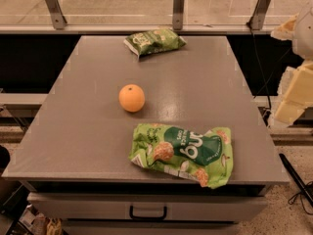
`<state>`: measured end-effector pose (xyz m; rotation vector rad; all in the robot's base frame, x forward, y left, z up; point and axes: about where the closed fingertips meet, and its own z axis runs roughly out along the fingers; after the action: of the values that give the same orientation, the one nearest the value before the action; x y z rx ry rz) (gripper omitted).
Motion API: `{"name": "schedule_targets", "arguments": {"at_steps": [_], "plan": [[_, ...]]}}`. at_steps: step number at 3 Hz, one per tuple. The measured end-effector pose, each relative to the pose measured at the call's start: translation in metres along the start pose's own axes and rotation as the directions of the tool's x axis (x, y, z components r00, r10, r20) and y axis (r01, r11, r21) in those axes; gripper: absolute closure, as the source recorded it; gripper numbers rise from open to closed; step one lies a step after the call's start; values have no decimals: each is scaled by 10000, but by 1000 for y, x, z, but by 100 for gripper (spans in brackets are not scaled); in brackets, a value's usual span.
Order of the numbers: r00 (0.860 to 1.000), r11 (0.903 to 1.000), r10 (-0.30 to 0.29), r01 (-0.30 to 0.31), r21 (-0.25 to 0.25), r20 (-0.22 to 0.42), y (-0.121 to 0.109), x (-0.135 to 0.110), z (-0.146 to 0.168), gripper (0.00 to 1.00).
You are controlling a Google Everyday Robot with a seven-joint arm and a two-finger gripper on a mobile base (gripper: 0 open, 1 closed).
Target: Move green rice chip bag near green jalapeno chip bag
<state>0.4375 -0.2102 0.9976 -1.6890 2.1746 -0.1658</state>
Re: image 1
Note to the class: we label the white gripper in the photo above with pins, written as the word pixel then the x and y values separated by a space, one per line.
pixel 304 33

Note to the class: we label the green rice chip bag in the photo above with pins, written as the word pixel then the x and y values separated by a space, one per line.
pixel 204 158

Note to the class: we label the green jalapeno chip bag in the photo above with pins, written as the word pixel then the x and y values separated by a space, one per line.
pixel 154 42

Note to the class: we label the orange fruit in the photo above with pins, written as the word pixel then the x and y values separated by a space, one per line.
pixel 131 98

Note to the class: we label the grey cabinet drawer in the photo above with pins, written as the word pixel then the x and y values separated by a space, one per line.
pixel 179 207

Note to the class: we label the glass barrier panel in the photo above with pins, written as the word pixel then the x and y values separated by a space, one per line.
pixel 206 12

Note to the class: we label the right metal bracket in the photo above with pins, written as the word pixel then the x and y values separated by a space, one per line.
pixel 257 19

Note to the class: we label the metal bracket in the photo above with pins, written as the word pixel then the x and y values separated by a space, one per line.
pixel 257 19
pixel 58 19
pixel 178 14

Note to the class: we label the middle metal bracket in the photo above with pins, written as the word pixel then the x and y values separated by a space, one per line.
pixel 178 14

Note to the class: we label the black drawer handle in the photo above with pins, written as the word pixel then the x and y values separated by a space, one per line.
pixel 148 214

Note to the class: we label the left metal bracket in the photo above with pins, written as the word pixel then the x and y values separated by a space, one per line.
pixel 58 19

